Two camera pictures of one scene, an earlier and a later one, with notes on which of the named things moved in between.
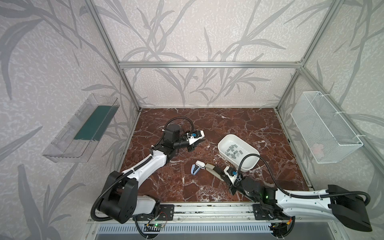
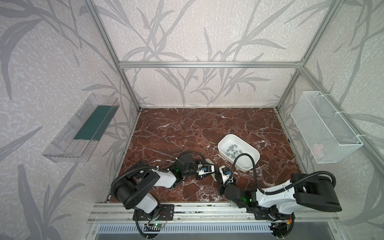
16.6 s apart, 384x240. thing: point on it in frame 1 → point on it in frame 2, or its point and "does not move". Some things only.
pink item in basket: [317, 149] does not move
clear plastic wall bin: [76, 142] does not move
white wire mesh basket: [328, 139] does not move
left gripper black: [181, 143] → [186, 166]
